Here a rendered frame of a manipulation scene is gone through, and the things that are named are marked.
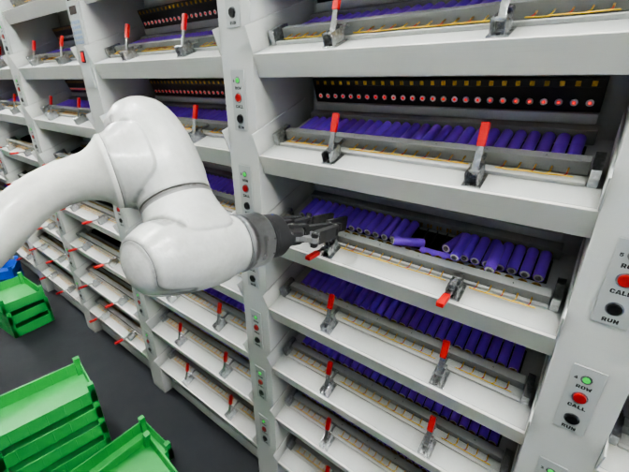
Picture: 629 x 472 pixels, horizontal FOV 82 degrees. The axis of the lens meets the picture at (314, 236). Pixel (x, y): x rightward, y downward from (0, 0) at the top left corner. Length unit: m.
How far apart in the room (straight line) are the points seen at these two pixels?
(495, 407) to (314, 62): 0.70
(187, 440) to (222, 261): 1.28
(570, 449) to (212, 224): 0.65
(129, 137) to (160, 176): 0.06
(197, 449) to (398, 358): 1.05
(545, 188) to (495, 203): 0.07
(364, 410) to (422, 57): 0.77
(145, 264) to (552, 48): 0.55
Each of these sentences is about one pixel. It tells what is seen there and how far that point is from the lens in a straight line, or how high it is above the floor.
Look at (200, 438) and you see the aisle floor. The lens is 1.70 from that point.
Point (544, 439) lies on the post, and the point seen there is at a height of 0.76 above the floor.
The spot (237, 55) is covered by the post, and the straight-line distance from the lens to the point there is 0.84.
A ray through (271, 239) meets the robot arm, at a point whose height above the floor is 1.08.
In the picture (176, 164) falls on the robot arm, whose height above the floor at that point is 1.20.
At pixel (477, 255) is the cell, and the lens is 0.73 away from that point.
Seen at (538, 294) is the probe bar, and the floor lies 0.99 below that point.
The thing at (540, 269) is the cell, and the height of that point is 1.01.
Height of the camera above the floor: 1.30
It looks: 23 degrees down
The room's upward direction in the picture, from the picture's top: straight up
